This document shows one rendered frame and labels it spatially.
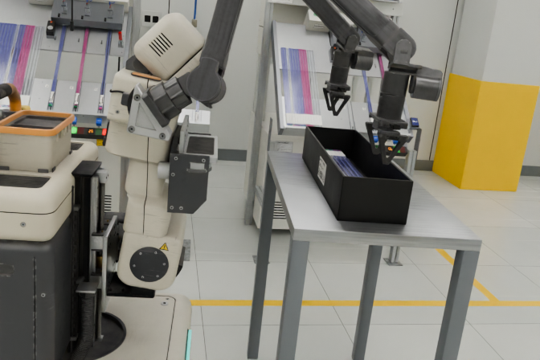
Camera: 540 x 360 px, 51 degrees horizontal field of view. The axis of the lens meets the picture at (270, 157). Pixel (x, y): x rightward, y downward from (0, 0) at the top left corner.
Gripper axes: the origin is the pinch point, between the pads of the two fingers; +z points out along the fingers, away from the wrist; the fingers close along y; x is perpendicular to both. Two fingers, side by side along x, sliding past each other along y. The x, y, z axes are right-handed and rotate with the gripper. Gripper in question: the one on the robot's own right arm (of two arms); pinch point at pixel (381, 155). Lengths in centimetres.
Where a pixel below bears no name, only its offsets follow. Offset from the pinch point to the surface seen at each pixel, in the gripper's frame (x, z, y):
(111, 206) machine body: 87, 84, 166
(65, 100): 107, 24, 140
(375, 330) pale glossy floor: -40, 95, 83
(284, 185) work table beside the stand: 17.7, 17.5, 25.1
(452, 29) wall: -157, -37, 355
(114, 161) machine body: 87, 58, 166
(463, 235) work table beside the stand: -22.1, 16.0, -4.5
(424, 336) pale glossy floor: -60, 94, 80
